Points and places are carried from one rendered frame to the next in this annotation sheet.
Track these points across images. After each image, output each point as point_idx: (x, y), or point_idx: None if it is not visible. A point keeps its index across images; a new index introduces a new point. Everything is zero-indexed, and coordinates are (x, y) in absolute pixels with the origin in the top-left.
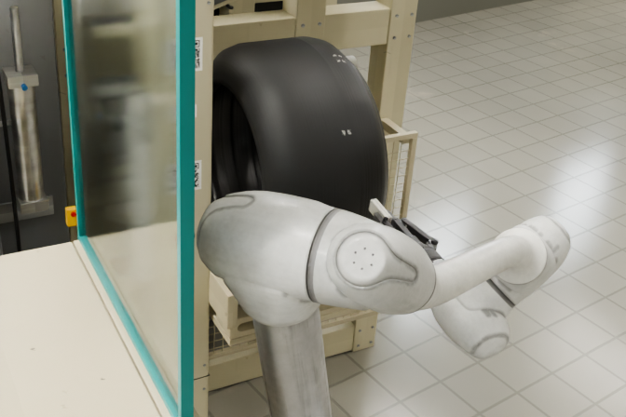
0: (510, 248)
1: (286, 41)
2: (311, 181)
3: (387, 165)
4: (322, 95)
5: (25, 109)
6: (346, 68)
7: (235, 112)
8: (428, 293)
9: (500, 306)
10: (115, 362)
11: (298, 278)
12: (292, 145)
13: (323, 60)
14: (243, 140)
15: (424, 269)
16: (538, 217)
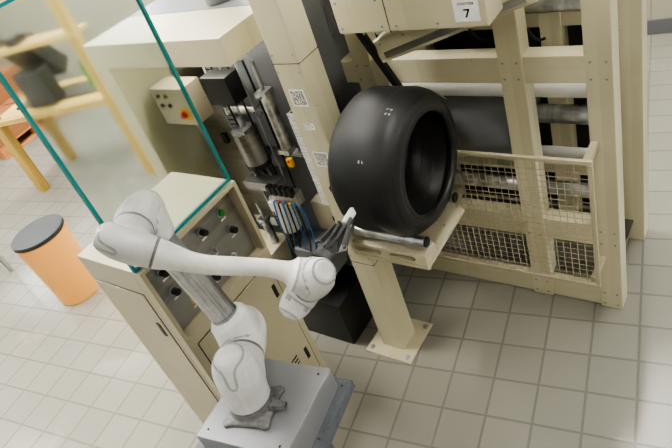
0: (255, 265)
1: (383, 91)
2: (337, 184)
3: (395, 188)
4: (357, 135)
5: (265, 108)
6: (384, 119)
7: (420, 120)
8: (137, 263)
9: (295, 297)
10: None
11: None
12: (331, 161)
13: (377, 111)
14: (428, 138)
15: (123, 251)
16: (315, 258)
